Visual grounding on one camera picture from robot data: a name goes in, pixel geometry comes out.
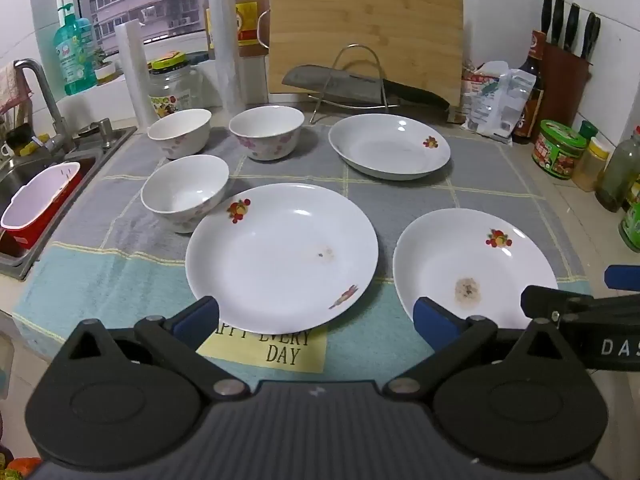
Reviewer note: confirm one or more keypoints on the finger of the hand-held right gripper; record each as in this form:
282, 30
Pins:
622, 277
542, 300

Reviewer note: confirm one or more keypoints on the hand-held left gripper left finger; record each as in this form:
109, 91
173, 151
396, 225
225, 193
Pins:
197, 317

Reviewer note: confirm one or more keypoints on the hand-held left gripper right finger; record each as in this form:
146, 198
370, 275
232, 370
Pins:
432, 320

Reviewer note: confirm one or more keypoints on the stained white fruit print plate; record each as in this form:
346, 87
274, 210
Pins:
465, 255

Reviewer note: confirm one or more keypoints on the large white fruit print plate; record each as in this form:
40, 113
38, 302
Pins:
280, 260

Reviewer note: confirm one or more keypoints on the white floral bowl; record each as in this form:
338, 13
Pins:
180, 190
265, 125
180, 127

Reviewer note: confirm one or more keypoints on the green label bottle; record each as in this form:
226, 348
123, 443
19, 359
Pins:
631, 227

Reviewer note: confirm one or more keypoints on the grey blue checked cloth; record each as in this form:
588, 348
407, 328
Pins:
125, 270

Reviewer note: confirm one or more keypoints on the yellow lid spice bottle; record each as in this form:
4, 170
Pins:
590, 165

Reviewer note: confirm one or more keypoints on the green cap bottle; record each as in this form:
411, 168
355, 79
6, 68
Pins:
589, 128

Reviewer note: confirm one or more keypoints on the dark soy sauce bottle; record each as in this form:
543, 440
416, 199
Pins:
530, 105

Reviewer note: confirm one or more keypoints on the stainless steel sink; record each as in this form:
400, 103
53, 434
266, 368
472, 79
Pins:
117, 137

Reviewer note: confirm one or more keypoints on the red white drain basket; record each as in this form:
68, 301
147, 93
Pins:
35, 200

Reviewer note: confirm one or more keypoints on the brown knife block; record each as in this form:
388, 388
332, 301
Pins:
560, 85

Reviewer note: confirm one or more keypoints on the clear plastic packet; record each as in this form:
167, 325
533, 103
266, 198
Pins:
515, 95

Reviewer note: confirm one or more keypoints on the metal sink knob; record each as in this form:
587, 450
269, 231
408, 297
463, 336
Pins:
105, 132

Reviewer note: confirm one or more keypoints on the white seasoning packet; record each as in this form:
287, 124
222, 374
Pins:
480, 100

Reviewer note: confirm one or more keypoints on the glass jar green lid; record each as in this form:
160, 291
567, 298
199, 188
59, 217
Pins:
172, 90

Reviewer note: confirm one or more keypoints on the yellow sponge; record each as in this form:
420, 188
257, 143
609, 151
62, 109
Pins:
29, 148

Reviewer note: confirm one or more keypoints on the short plastic wrap roll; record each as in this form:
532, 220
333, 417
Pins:
132, 75

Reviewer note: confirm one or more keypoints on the small plant pot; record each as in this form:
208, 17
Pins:
105, 71

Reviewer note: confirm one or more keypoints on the tall plastic wrap roll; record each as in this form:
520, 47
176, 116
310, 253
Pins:
225, 50

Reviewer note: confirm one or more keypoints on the metal faucet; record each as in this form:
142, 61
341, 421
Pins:
42, 85

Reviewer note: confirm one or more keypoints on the green dish soap bottle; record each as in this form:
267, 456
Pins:
75, 55

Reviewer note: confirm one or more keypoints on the red cloth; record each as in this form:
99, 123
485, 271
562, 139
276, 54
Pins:
10, 90

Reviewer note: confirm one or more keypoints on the cooking oil bottle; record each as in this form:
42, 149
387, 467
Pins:
250, 20

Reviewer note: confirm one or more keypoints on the bamboo cutting board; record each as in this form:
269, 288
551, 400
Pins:
365, 15

